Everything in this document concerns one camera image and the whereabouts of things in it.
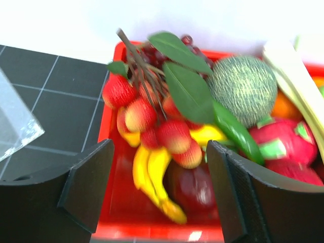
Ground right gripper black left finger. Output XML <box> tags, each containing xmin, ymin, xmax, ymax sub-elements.
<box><xmin>1</xmin><ymin>139</ymin><xmax>114</xmax><ymax>242</ymax></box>

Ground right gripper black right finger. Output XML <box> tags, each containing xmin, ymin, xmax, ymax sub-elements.
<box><xmin>207</xmin><ymin>140</ymin><xmax>323</xmax><ymax>242</ymax></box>

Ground toy cherry bunch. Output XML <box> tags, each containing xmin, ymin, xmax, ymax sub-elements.
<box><xmin>102</xmin><ymin>30</ymin><xmax>202</xmax><ymax>155</ymax></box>

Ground red plastic food tray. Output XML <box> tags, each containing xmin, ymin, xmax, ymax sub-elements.
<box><xmin>91</xmin><ymin>40</ymin><xmax>324</xmax><ymax>243</ymax></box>

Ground clear zip bag on mat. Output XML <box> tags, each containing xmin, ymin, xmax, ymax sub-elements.
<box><xmin>1</xmin><ymin>71</ymin><xmax>45</xmax><ymax>160</ymax></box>

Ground dark red toy apple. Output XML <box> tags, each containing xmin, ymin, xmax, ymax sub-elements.
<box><xmin>164</xmin><ymin>161</ymin><xmax>219</xmax><ymax>220</ymax></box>

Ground pink toy dragon fruit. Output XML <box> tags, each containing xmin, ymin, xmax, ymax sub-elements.
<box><xmin>249</xmin><ymin>117</ymin><xmax>317</xmax><ymax>166</ymax></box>

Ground green toy pea pod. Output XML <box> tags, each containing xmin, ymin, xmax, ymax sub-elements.
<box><xmin>213</xmin><ymin>101</ymin><xmax>265</xmax><ymax>166</ymax></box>

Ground yellow toy banana bunch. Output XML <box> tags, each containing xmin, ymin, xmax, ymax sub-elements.
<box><xmin>117</xmin><ymin>125</ymin><xmax>230</xmax><ymax>224</ymax></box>

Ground orange toy carrot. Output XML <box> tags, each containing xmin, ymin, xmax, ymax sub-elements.
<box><xmin>271</xmin><ymin>89</ymin><xmax>303</xmax><ymax>120</ymax></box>

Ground green toy melon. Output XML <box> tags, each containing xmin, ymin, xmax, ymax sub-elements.
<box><xmin>207</xmin><ymin>55</ymin><xmax>277</xmax><ymax>128</ymax></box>

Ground toy celery stalk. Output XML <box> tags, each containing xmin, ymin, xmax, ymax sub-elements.
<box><xmin>262</xmin><ymin>40</ymin><xmax>323</xmax><ymax>157</ymax></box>

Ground dark purple toy grapes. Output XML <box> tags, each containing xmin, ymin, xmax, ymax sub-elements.
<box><xmin>137</xmin><ymin>31</ymin><xmax>214</xmax><ymax>78</ymax></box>

